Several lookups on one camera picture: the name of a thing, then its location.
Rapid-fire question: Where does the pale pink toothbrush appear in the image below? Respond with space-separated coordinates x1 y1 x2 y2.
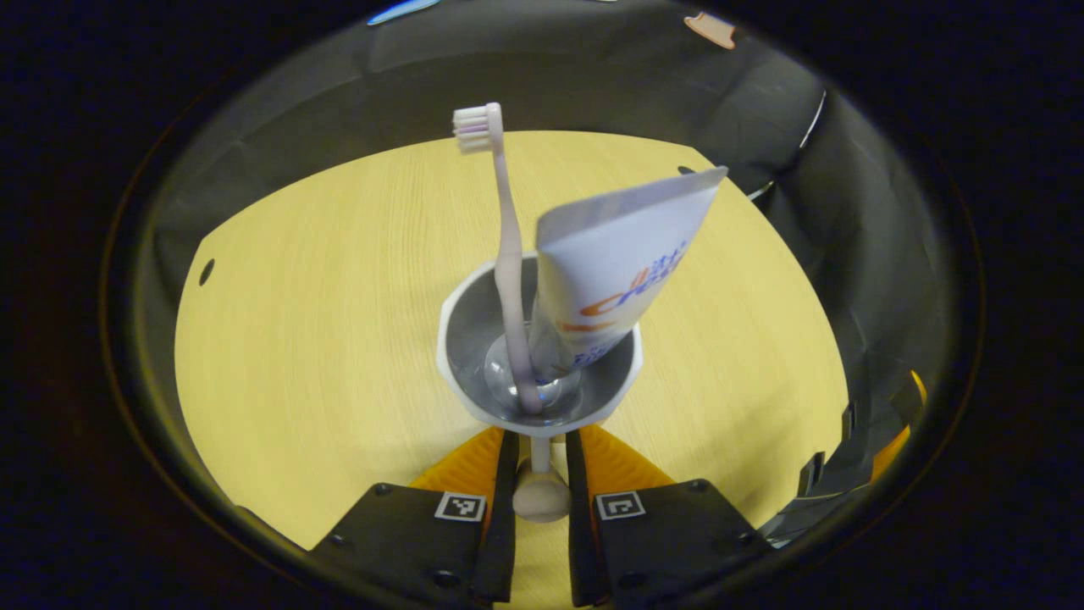
452 103 545 416

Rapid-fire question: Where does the black backdrop cloth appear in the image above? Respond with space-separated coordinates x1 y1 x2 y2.
119 0 958 509

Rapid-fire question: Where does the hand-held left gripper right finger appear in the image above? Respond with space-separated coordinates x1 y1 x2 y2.
565 424 773 607

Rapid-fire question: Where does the white toothpaste tube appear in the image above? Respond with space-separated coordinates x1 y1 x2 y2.
529 166 729 378

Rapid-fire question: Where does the white cup with wooden handle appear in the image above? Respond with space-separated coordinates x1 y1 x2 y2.
436 252 644 524

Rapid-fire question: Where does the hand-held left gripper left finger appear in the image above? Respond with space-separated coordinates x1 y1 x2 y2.
309 426 519 607

